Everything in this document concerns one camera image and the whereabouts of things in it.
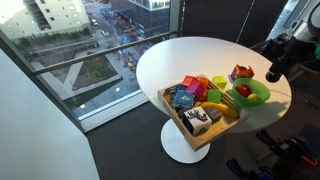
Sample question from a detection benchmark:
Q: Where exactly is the green soft cube in tray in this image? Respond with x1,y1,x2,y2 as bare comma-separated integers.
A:
207,89,222,103

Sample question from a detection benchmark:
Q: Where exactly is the wooden tray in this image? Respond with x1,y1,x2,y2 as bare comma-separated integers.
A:
158,76,250,151

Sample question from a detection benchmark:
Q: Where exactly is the black tripod with clamps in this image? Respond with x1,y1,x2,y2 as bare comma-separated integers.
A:
226,124,320,180

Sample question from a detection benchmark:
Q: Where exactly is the green plastic bowl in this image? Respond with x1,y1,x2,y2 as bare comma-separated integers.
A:
231,78,270,107

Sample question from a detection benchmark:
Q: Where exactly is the white round table base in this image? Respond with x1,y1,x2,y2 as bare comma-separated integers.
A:
160,119,210,164

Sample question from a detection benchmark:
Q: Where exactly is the red soft cube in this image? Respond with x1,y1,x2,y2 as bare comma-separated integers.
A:
182,75,198,87

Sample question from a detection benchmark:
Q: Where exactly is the grey small cube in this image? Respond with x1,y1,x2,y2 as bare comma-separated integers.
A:
205,106,223,123

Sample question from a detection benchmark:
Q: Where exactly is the yellow lemon toy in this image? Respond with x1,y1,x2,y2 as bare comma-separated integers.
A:
248,93,261,102

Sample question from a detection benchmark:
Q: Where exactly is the red apple toy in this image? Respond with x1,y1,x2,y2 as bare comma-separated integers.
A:
235,84,252,97

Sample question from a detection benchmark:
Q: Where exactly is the orange fruit toy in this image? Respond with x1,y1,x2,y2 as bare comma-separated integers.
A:
197,77,209,88

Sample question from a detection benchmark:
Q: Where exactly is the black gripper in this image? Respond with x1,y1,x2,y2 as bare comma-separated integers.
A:
265,37,316,83

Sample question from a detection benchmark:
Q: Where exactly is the lime green soft cube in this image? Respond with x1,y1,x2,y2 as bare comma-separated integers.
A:
212,76,227,89

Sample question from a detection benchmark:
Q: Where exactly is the white black patterned cube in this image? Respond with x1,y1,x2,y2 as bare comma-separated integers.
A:
183,106,212,136

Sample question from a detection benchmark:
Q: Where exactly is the blue soft cube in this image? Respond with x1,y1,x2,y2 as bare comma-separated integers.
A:
173,90,195,107

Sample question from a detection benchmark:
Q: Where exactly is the yellow banana toy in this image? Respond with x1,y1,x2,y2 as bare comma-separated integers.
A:
200,102,240,119

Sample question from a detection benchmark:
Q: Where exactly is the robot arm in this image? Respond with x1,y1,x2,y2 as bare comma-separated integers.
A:
265,2,320,83

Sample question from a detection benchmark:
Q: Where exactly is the window railing bar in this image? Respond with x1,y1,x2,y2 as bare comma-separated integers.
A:
32,31,177,75

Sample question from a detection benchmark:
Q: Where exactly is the magenta soft cube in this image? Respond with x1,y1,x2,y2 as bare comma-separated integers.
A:
186,82,205,98

